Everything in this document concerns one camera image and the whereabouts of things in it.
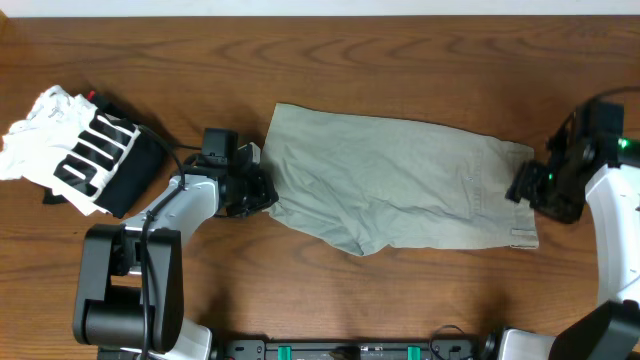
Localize grey-green shorts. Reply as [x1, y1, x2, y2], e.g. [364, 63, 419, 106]
[262, 103, 539, 256]

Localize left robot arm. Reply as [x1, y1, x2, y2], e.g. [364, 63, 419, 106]
[72, 128, 278, 359]

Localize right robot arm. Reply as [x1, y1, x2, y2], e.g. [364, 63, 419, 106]
[493, 99, 639, 360]

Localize white black printed folded shirt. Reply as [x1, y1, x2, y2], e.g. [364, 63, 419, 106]
[1, 85, 166, 218]

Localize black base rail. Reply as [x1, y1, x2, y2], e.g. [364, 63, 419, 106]
[97, 324, 501, 360]

